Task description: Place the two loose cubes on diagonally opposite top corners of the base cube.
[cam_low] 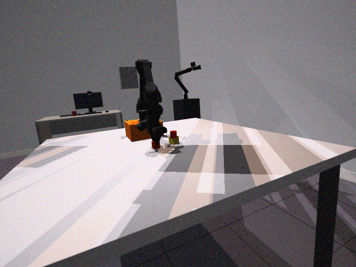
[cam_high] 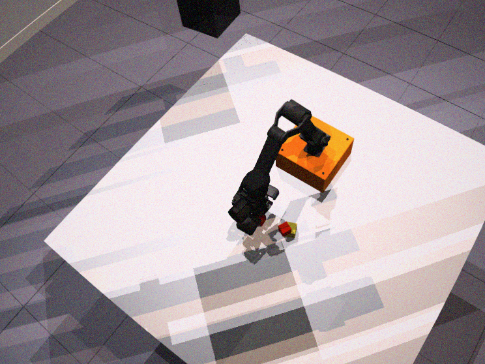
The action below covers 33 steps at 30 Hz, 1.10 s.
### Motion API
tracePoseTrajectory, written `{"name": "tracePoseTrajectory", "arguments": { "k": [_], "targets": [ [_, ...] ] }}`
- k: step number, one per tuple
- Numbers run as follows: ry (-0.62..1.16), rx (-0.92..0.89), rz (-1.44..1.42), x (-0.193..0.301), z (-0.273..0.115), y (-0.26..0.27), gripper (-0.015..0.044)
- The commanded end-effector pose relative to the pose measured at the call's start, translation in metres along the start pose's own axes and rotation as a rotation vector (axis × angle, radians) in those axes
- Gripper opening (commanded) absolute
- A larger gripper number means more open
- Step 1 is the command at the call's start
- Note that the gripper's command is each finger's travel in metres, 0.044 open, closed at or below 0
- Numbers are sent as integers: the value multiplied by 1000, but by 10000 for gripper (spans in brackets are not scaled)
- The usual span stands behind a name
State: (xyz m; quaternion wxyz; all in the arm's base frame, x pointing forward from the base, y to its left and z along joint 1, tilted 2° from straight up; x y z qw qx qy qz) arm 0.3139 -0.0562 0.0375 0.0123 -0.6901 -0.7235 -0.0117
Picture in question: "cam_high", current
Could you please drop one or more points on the yellow cube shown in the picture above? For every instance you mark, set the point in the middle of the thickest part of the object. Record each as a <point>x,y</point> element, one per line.
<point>293,228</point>

